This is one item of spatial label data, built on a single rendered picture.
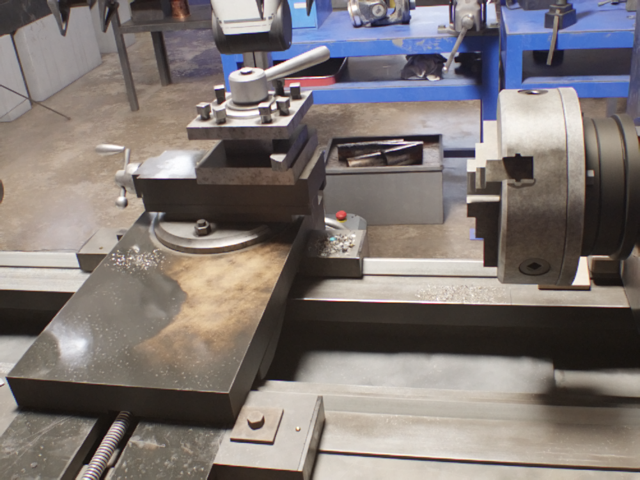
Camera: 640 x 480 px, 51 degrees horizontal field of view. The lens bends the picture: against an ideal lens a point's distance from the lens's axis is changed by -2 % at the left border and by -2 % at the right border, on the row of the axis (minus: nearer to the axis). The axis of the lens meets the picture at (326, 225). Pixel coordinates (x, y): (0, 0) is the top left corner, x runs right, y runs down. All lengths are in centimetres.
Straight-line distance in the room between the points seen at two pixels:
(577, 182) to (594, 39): 190
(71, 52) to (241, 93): 523
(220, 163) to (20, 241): 252
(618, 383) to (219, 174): 72
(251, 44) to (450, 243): 130
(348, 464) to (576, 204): 41
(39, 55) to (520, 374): 515
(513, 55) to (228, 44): 109
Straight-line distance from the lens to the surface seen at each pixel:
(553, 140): 81
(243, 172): 110
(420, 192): 300
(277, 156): 106
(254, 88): 111
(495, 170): 81
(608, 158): 85
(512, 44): 265
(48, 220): 372
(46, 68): 596
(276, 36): 203
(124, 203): 129
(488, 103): 271
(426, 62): 276
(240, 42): 207
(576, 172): 80
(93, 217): 362
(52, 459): 94
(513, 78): 268
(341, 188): 301
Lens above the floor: 150
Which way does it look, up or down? 29 degrees down
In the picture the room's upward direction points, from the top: 6 degrees counter-clockwise
